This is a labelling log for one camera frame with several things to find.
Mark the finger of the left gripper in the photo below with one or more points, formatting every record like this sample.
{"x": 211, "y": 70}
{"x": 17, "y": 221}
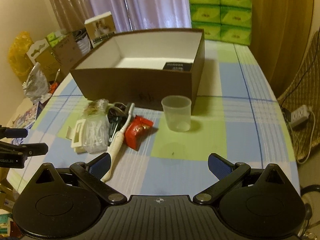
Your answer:
{"x": 29, "y": 149}
{"x": 6, "y": 132}

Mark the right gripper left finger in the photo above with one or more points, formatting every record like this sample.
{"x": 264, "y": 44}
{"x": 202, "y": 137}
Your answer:
{"x": 91, "y": 174}

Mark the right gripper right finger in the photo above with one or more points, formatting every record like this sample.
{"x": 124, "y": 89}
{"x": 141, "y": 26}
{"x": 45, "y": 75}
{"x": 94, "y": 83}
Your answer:
{"x": 228, "y": 174}

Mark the white electric toothbrush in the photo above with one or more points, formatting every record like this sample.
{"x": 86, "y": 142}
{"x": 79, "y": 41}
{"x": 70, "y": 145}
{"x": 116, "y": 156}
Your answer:
{"x": 117, "y": 142}

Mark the cream hair claw clip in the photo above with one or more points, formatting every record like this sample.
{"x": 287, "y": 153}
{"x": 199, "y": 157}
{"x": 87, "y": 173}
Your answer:
{"x": 75, "y": 135}

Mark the bag of dental floss picks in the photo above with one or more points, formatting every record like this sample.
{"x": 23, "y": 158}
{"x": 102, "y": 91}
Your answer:
{"x": 95, "y": 135}

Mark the red candy wrapper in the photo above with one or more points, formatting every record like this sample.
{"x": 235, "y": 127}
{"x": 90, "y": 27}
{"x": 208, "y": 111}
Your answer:
{"x": 137, "y": 128}

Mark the clear plastic cup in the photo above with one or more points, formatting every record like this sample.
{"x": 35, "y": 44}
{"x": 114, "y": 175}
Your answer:
{"x": 177, "y": 112}

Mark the bag of cotton swabs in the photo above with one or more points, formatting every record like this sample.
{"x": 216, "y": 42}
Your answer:
{"x": 96, "y": 107}

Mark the blue printed book box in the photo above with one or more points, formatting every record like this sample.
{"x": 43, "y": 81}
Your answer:
{"x": 27, "y": 119}

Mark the crumpled silver plastic bag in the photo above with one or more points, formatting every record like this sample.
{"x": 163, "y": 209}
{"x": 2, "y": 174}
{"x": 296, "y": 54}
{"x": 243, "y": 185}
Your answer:
{"x": 36, "y": 87}

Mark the checked tablecloth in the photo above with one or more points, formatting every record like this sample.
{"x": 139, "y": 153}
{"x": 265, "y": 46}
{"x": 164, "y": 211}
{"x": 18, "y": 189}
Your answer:
{"x": 236, "y": 115}

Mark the yellow plastic bag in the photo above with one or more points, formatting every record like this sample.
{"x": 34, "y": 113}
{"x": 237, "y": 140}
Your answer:
{"x": 17, "y": 54}

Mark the brown cardboard carton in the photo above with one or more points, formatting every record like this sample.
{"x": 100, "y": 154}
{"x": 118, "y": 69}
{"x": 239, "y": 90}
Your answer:
{"x": 63, "y": 56}

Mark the white power strip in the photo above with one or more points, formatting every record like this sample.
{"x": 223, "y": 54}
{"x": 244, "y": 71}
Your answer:
{"x": 299, "y": 116}

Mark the quilted brown chair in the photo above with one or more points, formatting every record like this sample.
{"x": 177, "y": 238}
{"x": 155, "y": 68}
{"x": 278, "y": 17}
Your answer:
{"x": 304, "y": 90}

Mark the brown cardboard storage box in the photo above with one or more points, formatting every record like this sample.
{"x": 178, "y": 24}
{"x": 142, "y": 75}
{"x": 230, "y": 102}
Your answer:
{"x": 128, "y": 67}

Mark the black Flyco box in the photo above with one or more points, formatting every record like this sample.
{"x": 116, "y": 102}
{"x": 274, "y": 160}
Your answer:
{"x": 178, "y": 66}

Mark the white product box with photo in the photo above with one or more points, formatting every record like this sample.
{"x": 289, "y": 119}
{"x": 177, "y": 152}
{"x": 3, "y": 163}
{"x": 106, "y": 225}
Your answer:
{"x": 100, "y": 27}

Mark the green tissue pack bundle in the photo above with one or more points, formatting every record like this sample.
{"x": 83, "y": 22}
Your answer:
{"x": 223, "y": 20}

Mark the purple curtain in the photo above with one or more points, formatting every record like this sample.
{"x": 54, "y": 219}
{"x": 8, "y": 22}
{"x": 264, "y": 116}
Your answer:
{"x": 128, "y": 15}

